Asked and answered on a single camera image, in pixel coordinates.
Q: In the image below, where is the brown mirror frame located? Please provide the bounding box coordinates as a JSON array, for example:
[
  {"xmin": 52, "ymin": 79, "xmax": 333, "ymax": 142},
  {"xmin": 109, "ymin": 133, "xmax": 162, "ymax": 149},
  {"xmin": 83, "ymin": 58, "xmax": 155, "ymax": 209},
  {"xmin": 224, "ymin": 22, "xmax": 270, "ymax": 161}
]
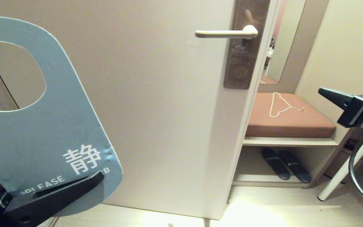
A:
[{"xmin": 259, "ymin": 0, "xmax": 330, "ymax": 94}]

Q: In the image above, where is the white table leg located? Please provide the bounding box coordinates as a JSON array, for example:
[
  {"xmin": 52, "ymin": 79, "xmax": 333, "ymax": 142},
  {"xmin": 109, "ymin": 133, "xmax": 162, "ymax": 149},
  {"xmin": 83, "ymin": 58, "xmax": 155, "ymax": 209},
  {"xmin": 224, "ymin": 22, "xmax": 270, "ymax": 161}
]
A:
[{"xmin": 318, "ymin": 137, "xmax": 363, "ymax": 201}]

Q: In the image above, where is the brown seat cushion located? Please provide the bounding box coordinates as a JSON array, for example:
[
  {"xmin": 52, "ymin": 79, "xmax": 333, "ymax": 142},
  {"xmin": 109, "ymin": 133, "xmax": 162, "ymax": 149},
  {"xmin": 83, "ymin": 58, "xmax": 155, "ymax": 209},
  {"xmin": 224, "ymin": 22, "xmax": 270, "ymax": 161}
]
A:
[{"xmin": 245, "ymin": 92, "xmax": 336, "ymax": 138}]

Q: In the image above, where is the bronze door lock plate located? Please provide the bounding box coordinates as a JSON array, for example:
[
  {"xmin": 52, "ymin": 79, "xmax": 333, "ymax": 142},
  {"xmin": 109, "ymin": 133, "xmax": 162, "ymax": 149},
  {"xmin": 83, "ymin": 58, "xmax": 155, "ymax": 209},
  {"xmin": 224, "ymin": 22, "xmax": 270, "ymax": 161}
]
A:
[{"xmin": 223, "ymin": 0, "xmax": 271, "ymax": 90}]

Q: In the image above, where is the cream door handle lever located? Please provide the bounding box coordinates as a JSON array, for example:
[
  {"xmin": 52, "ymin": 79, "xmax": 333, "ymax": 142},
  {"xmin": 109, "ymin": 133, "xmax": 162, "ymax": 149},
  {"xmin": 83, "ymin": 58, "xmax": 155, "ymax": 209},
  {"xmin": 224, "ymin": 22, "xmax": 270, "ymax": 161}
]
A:
[{"xmin": 195, "ymin": 25, "xmax": 259, "ymax": 39}]

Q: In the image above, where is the black slipper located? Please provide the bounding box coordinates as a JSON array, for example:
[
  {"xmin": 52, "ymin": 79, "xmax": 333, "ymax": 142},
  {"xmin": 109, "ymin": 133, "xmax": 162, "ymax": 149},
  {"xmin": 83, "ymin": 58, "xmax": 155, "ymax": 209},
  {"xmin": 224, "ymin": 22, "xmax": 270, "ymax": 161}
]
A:
[
  {"xmin": 279, "ymin": 150, "xmax": 312, "ymax": 184},
  {"xmin": 261, "ymin": 148, "xmax": 291, "ymax": 181}
]

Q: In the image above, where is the beige door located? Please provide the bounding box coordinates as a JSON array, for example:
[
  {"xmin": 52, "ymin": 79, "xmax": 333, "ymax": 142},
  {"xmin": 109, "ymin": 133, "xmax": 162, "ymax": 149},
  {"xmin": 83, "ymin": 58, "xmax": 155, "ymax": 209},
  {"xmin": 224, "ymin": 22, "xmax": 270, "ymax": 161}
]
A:
[{"xmin": 0, "ymin": 0, "xmax": 279, "ymax": 220}]

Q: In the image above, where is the white wire hanger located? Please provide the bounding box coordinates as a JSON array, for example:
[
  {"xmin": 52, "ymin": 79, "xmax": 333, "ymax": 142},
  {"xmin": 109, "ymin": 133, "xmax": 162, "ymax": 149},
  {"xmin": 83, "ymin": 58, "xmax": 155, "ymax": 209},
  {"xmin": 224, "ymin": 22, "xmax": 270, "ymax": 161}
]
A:
[{"xmin": 269, "ymin": 92, "xmax": 305, "ymax": 118}]

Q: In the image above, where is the grey do-not-disturb door sign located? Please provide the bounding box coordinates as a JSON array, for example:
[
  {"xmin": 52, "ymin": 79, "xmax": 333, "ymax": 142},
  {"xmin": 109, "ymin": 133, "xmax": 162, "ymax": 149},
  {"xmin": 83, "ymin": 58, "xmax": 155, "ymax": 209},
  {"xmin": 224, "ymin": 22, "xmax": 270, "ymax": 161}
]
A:
[{"xmin": 0, "ymin": 16, "xmax": 123, "ymax": 218}]

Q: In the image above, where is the wall mirror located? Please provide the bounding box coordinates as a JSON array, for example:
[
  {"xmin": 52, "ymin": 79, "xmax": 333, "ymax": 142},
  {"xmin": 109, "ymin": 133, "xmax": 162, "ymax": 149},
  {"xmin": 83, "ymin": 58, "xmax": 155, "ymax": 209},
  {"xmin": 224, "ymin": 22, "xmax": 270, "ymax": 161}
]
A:
[{"xmin": 265, "ymin": 0, "xmax": 307, "ymax": 85}]

